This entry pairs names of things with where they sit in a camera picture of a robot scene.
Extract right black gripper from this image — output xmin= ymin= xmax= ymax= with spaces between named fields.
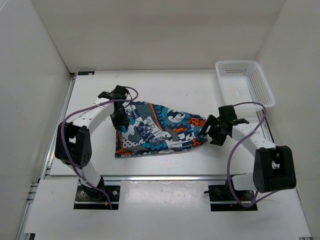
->
xmin=198 ymin=114 xmax=228 ymax=146

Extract colourful patterned shorts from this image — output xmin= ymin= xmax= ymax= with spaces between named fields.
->
xmin=114 ymin=101 xmax=208 ymax=158

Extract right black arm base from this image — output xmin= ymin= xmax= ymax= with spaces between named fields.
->
xmin=203 ymin=173 xmax=258 ymax=212

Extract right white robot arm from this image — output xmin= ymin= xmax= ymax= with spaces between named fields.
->
xmin=199 ymin=105 xmax=297 ymax=200

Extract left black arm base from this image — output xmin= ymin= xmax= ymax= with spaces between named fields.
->
xmin=73 ymin=182 xmax=121 ymax=210

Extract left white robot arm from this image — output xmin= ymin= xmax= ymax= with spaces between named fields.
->
xmin=54 ymin=85 xmax=130 ymax=200

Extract white perforated plastic basket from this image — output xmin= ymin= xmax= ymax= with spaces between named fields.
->
xmin=215 ymin=60 xmax=276 ymax=112

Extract aluminium front rail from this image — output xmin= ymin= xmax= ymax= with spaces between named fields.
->
xmin=43 ymin=174 xmax=245 ymax=183

